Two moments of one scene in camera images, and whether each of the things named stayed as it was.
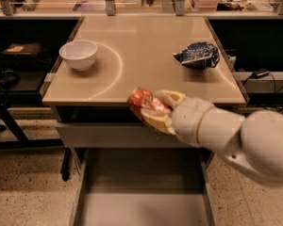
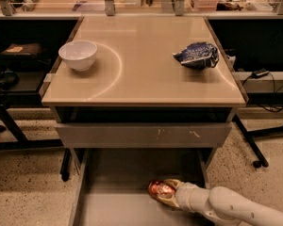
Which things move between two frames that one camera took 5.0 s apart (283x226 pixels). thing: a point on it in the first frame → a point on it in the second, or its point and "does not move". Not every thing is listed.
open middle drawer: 144,186 does not move
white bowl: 79,54 does not move
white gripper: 186,117 → 183,196
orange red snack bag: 140,99 → 157,188
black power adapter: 259,73 does not move
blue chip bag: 198,56 does not move
